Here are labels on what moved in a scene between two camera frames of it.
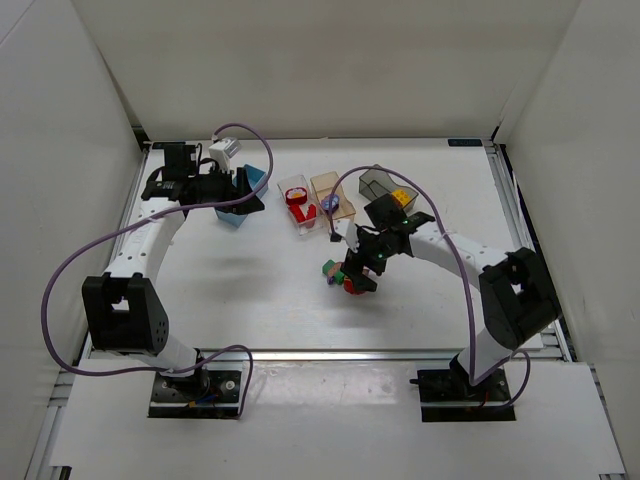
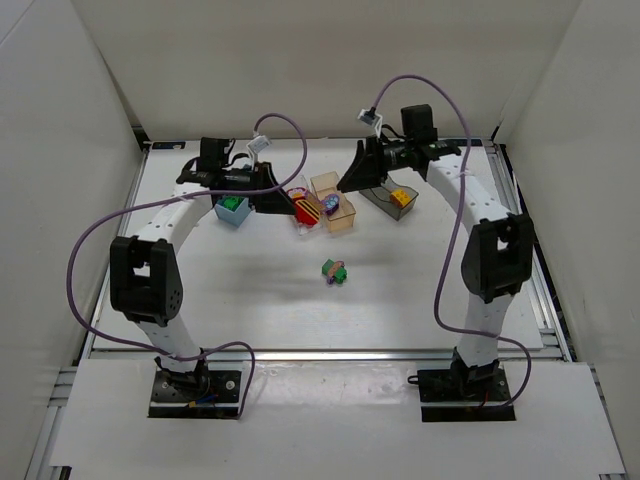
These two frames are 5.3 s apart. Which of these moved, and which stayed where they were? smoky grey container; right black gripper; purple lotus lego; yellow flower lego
Moved: right black gripper
Stayed: purple lotus lego; smoky grey container; yellow flower lego
